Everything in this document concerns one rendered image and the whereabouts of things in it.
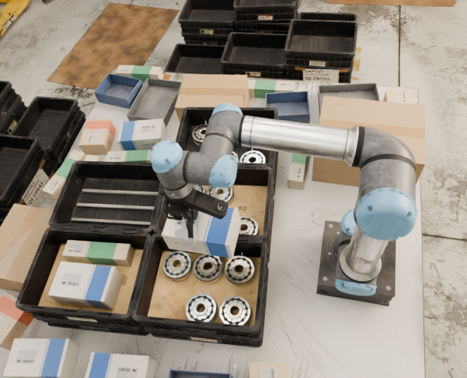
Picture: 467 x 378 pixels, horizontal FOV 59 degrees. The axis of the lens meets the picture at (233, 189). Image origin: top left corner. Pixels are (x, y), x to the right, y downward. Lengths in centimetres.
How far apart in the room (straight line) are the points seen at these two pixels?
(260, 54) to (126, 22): 165
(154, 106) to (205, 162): 128
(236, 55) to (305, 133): 196
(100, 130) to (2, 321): 91
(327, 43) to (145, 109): 122
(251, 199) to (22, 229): 89
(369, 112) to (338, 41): 107
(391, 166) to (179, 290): 85
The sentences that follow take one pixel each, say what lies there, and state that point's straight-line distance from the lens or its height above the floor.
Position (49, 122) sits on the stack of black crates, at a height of 38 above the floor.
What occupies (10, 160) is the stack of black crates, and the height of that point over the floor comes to 49.
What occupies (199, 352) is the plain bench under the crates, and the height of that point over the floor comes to 70.
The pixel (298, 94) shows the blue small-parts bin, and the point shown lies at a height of 75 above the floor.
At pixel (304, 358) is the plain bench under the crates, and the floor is 70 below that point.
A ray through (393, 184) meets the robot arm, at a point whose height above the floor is 145.
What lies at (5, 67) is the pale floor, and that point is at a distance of 422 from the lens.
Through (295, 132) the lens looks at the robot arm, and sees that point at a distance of 97.
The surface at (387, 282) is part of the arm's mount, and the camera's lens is 150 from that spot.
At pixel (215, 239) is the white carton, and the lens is 117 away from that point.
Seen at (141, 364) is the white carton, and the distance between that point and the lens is 148.
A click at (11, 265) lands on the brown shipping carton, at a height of 86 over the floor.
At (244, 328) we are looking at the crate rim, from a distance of 129.
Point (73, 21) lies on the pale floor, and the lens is 442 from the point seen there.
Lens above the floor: 218
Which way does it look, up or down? 56 degrees down
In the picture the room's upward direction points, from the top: 12 degrees counter-clockwise
